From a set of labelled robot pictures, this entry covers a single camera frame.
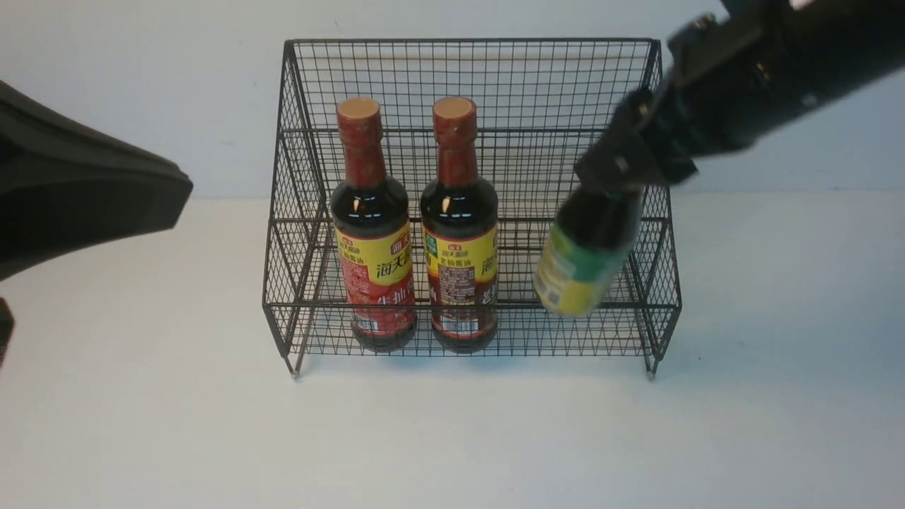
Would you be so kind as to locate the black wire mesh rack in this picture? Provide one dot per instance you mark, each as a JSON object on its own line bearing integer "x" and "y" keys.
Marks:
{"x": 541, "y": 103}

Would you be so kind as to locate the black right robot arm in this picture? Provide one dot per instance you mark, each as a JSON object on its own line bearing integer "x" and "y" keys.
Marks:
{"x": 841, "y": 46}

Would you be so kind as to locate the small green-label yellow-cap bottle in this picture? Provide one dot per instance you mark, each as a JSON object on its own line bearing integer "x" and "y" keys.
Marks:
{"x": 587, "y": 245}

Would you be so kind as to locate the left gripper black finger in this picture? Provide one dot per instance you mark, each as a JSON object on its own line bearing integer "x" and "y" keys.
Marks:
{"x": 66, "y": 187}

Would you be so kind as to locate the red-label soy sauce bottle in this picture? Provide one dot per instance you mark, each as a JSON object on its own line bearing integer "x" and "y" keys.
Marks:
{"x": 370, "y": 212}

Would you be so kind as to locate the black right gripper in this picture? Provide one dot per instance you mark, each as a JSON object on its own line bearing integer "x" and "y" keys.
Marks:
{"x": 732, "y": 80}

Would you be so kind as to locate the brown-label soy sauce bottle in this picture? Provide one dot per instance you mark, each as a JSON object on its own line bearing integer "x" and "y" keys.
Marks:
{"x": 459, "y": 219}

